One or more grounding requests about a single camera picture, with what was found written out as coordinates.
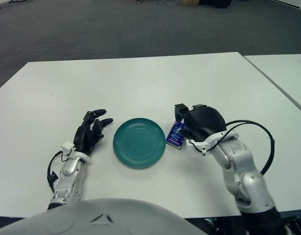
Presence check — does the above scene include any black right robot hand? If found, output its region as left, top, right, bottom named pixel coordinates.
left=174, top=103, right=226, bottom=145

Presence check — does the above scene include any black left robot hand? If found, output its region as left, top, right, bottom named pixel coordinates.
left=73, top=108, right=114, bottom=155

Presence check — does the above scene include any black background furniture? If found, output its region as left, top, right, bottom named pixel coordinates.
left=199, top=0, right=232, bottom=9

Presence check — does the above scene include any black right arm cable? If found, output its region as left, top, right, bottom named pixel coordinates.
left=201, top=119, right=276, bottom=176

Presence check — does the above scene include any blue gum pack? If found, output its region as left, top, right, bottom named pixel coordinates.
left=166, top=120, right=189, bottom=149

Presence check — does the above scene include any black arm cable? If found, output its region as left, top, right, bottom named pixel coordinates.
left=201, top=119, right=276, bottom=176
left=47, top=150, right=67, bottom=194

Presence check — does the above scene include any white neighbouring table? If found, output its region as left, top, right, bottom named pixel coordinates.
left=243, top=54, right=301, bottom=112

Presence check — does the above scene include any grey robot torso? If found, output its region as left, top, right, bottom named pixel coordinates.
left=0, top=197, right=205, bottom=235

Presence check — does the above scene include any teal ribbed plate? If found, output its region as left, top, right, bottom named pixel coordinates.
left=113, top=117, right=167, bottom=169

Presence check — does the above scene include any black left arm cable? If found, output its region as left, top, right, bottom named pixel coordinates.
left=47, top=150, right=67, bottom=194

